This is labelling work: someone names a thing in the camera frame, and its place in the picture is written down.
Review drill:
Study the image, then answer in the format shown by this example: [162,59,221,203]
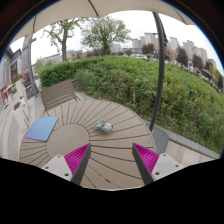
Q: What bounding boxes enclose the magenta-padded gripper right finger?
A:
[131,142,184,186]

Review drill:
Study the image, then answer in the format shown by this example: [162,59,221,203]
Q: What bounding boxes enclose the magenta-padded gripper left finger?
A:
[41,142,92,186]

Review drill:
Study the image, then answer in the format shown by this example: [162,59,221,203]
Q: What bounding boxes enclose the blue mouse pad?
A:
[25,116,60,142]

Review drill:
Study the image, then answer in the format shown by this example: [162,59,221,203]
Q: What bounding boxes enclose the grey parasol base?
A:
[144,121,170,155]

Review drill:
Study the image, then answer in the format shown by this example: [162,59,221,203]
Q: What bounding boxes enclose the brown slatted outdoor chair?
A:
[39,78,81,113]

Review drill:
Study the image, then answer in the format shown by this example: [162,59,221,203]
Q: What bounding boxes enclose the white planter box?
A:
[12,96,31,132]

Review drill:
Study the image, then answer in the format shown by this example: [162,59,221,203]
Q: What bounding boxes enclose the dark curved parasol pole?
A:
[148,11,169,133]

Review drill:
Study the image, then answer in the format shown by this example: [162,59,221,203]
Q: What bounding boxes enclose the tall grey sign pylon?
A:
[21,34,40,100]

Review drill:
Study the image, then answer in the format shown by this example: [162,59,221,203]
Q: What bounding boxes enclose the storefront building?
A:
[0,46,23,111]

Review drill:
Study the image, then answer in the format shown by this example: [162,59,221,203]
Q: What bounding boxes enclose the distant apartment buildings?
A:
[131,32,218,69]

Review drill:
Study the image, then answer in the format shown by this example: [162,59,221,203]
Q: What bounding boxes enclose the thin-crowned bare-trunk tree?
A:
[43,18,84,63]

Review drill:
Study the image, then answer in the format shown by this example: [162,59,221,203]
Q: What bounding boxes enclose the round-crowned leafy tree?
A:
[80,15,132,56]

